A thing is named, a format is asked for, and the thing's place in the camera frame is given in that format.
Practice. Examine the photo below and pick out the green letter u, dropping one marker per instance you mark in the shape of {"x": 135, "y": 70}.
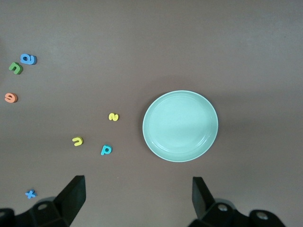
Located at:
{"x": 16, "y": 68}

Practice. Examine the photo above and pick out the orange letter e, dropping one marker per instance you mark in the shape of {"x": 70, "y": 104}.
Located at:
{"x": 11, "y": 98}

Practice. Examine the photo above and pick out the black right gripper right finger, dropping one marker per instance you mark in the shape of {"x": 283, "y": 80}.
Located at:
{"x": 208, "y": 208}

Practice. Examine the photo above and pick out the yellow letter s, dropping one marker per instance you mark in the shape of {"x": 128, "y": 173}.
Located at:
{"x": 113, "y": 117}

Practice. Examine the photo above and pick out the yellow letter u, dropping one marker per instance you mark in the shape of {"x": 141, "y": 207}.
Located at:
{"x": 77, "y": 142}

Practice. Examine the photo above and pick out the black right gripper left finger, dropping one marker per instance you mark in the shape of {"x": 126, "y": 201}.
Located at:
{"x": 61, "y": 205}

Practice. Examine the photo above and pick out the teal letter p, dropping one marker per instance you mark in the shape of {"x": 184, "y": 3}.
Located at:
{"x": 106, "y": 150}

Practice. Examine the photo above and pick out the green plate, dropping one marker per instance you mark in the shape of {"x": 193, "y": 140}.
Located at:
{"x": 180, "y": 126}

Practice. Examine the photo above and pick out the blue letter x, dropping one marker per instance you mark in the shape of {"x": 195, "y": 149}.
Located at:
{"x": 30, "y": 194}

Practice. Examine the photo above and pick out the blue letter a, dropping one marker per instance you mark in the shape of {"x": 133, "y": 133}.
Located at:
{"x": 29, "y": 59}

